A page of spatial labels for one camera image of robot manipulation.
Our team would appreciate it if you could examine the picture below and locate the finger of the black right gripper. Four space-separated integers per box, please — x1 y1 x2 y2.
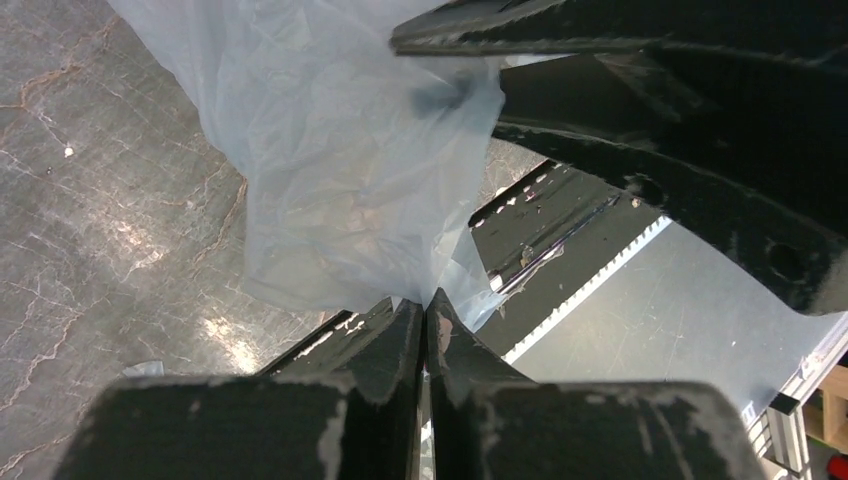
390 1 847 57

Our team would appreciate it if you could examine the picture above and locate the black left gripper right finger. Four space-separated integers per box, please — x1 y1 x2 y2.
425 288 533 479

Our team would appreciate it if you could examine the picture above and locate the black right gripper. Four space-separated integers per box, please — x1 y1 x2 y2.
493 0 848 316

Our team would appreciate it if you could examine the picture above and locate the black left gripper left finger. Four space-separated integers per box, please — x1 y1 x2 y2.
261 300 424 479

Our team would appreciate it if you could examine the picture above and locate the light blue plastic bag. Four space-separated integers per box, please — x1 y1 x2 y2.
113 1 503 329

